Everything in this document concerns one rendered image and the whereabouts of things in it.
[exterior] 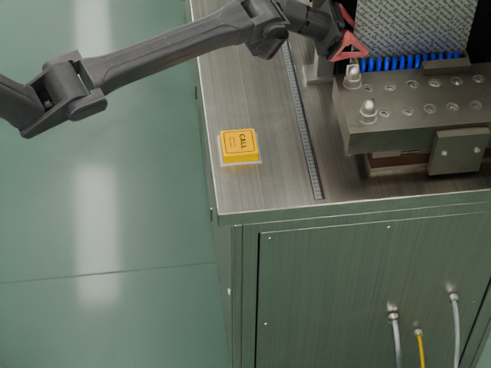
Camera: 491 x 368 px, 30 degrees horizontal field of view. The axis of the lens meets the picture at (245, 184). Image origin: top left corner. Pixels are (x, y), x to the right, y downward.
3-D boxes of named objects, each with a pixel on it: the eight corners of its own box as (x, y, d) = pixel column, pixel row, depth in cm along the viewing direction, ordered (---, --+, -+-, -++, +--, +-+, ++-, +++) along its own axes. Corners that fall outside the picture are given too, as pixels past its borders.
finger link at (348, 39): (359, 73, 179) (320, 58, 175) (352, 48, 183) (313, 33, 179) (380, 49, 175) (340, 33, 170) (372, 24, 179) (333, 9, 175)
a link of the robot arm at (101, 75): (69, 109, 149) (40, 59, 152) (69, 127, 154) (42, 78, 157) (291, 21, 163) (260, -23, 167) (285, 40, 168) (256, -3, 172)
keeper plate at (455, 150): (426, 168, 180) (435, 129, 172) (476, 163, 181) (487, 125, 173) (429, 177, 179) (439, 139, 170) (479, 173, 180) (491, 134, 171)
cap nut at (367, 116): (355, 112, 173) (358, 95, 170) (374, 110, 174) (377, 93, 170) (359, 125, 171) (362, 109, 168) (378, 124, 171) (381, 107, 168)
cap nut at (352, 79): (340, 77, 179) (343, 60, 176) (359, 76, 180) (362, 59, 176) (344, 90, 177) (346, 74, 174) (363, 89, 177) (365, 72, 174)
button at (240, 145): (219, 138, 186) (219, 130, 185) (253, 135, 187) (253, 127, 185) (223, 164, 182) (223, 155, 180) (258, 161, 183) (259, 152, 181)
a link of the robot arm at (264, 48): (271, 27, 163) (247, -8, 166) (239, 69, 170) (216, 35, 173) (316, 25, 171) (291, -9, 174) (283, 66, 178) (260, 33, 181)
